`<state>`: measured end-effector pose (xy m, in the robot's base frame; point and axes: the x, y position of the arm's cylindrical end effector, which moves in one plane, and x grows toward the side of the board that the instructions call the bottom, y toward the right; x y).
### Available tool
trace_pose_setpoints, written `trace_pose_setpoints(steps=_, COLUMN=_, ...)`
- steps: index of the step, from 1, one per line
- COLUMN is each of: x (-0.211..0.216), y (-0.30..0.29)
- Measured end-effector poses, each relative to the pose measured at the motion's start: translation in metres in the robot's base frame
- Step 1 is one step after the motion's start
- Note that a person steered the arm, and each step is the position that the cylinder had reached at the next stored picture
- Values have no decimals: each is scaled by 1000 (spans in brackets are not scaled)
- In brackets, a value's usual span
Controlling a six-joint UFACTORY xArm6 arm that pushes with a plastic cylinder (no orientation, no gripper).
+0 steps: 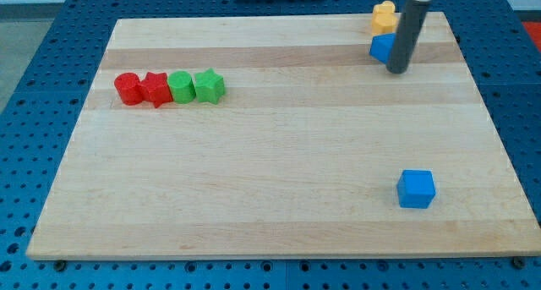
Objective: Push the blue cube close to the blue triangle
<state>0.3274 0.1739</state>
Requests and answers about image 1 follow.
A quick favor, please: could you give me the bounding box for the blue triangle block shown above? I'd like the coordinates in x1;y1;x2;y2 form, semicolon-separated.
369;33;396;64

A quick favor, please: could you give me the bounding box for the blue cube block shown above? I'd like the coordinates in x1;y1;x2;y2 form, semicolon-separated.
396;170;436;209

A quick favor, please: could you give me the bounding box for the wooden board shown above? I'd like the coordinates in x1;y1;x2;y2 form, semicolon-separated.
27;12;540;260

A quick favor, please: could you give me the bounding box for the green star block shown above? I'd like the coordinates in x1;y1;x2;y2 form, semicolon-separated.
194;68;225;105

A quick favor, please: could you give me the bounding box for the green cylinder block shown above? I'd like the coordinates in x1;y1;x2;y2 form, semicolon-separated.
167;71;196;104

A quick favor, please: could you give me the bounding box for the red star block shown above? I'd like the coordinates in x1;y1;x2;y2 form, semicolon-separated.
139;72;173;108

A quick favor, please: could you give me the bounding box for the red cylinder block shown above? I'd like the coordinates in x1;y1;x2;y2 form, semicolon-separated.
113;73;144;106

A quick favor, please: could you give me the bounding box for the yellow hexagon block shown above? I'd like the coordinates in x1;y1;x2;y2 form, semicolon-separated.
371;14;398;36

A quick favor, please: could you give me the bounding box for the yellow heart block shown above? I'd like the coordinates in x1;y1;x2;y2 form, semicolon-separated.
373;0;396;15

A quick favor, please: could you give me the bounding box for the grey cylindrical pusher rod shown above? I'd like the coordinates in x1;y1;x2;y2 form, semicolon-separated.
386;0;430;74

